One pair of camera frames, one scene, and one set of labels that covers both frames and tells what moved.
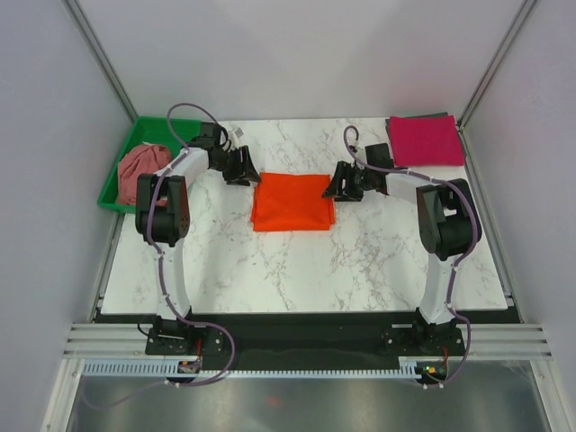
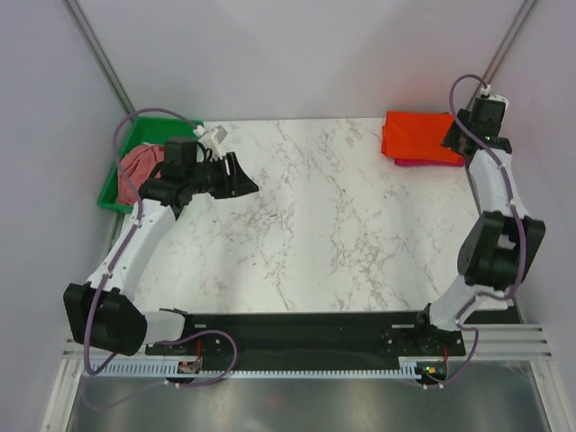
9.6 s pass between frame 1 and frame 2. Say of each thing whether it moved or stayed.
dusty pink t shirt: stayed
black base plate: stayed
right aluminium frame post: stayed
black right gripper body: moved
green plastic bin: stayed
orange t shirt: moved
